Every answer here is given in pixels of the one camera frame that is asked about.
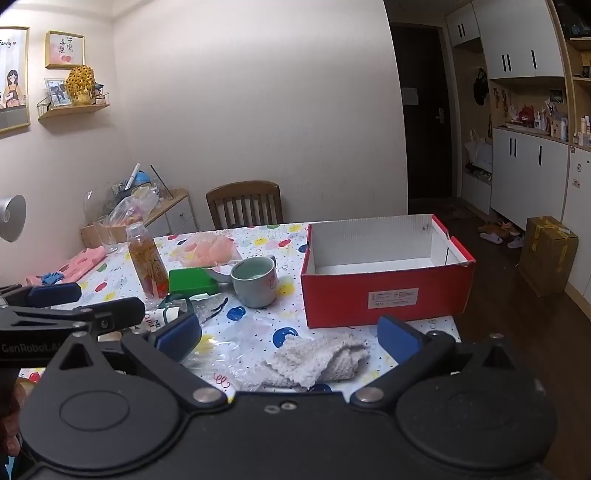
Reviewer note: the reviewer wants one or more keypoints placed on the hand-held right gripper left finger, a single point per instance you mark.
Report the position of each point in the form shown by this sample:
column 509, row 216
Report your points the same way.
column 178, row 334

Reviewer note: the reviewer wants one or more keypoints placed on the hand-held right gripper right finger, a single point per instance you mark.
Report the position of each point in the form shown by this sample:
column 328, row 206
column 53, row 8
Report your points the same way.
column 398, row 334

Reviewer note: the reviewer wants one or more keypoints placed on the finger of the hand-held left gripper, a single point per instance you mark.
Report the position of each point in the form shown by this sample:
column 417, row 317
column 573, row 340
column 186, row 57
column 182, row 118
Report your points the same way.
column 53, row 294
column 117, row 314

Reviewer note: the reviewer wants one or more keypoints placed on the white pink printed packet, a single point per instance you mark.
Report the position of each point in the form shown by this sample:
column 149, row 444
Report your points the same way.
column 154, row 318

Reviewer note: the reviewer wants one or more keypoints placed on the black face mask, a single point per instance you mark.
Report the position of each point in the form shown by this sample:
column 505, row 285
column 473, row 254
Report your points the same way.
column 178, row 304

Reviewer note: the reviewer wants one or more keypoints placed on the red cardboard box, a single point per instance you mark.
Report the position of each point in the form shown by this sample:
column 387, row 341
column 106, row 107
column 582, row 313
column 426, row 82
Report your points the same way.
column 383, row 295

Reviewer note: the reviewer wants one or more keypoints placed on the green sponge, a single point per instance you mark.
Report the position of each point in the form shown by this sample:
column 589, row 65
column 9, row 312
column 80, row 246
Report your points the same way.
column 191, row 280

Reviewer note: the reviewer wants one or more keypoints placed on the clear plastic bag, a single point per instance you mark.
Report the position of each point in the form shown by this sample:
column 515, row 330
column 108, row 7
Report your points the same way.
column 240, row 332

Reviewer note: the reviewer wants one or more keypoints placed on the white knitted cloth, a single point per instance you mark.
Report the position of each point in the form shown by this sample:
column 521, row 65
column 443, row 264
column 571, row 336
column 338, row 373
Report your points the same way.
column 314, row 362

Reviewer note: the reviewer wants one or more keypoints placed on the pink mesh bath puff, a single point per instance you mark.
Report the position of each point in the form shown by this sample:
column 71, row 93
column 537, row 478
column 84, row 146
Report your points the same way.
column 207, row 249

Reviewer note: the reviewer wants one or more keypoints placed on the person's left hand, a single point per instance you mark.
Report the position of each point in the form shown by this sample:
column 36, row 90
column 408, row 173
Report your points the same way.
column 9, row 415

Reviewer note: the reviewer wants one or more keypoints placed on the small blue cloth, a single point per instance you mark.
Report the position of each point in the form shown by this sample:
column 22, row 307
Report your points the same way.
column 51, row 278

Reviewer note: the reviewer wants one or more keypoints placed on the pink patterned cloth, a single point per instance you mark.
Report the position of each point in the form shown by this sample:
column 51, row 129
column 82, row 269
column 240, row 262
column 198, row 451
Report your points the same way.
column 83, row 261

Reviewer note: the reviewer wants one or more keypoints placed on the amber tea bottle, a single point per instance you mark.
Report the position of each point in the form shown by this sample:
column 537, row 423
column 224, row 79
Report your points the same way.
column 147, row 267

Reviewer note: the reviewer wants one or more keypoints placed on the clear drinking glass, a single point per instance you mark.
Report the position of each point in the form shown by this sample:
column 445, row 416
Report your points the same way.
column 105, row 233

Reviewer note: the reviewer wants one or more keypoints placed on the grey round lamp head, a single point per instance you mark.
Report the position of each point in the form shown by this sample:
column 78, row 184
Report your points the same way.
column 11, row 217

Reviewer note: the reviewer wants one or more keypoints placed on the pale green mug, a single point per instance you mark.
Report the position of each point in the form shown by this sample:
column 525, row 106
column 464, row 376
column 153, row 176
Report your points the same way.
column 254, row 286

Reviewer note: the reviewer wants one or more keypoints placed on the clear bag of snacks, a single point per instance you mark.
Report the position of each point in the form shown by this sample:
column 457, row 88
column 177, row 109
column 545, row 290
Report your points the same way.
column 134, row 205

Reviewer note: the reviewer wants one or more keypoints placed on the white drawer side cabinet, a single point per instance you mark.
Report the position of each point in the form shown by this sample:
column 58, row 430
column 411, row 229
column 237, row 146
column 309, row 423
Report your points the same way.
column 178, row 217

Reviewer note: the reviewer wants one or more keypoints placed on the balloon print tablecloth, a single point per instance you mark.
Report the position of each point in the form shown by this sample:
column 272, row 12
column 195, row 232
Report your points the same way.
column 272, row 240

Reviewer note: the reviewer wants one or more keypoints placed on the group of shoes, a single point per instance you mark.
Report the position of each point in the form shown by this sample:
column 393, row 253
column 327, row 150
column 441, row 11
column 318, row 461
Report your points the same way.
column 491, row 237

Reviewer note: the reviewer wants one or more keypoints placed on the blue cup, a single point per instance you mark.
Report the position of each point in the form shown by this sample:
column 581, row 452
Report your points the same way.
column 141, row 179

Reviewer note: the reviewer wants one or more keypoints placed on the wooden chair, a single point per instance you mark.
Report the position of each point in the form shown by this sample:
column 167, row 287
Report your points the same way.
column 244, row 203

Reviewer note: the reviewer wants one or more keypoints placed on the brown cardboard box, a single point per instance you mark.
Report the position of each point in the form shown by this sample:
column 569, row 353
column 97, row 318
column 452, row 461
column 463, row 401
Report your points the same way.
column 547, row 258

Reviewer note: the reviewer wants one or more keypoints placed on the white lower cabinet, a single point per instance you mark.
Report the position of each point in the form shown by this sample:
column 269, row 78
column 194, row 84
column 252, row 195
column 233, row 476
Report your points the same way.
column 526, row 184

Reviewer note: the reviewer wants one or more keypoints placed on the white shopping bag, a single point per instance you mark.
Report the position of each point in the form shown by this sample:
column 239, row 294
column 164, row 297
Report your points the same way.
column 480, row 154

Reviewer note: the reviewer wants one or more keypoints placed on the dark entrance door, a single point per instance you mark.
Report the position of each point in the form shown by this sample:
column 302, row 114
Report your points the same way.
column 425, row 138

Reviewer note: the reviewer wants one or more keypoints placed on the gold ornament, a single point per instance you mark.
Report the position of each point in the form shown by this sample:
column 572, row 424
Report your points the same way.
column 81, row 83

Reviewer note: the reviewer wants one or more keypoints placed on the large framed poster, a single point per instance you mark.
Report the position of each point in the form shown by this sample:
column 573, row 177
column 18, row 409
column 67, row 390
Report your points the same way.
column 14, row 78

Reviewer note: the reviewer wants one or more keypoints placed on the white sticker cabinet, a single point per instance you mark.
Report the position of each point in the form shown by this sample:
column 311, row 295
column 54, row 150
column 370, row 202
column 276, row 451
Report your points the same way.
column 579, row 207

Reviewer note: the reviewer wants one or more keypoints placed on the small framed picture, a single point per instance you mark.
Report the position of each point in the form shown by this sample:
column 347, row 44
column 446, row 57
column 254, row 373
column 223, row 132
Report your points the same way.
column 64, row 50

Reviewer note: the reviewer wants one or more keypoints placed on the small red bag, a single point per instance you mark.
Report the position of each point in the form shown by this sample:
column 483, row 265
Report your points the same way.
column 525, row 115

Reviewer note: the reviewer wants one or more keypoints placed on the black hanging bag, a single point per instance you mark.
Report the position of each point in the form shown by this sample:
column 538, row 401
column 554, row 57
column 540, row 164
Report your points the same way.
column 481, row 87

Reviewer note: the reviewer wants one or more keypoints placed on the wooden wall shelf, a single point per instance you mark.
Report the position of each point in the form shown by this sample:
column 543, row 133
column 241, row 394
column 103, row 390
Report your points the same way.
column 74, row 111

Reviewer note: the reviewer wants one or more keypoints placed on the small photo frame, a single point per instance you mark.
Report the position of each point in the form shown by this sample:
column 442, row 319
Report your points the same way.
column 57, row 92

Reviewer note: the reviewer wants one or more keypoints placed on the white upper wall cabinets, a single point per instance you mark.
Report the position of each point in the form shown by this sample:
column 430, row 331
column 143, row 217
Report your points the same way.
column 508, row 32

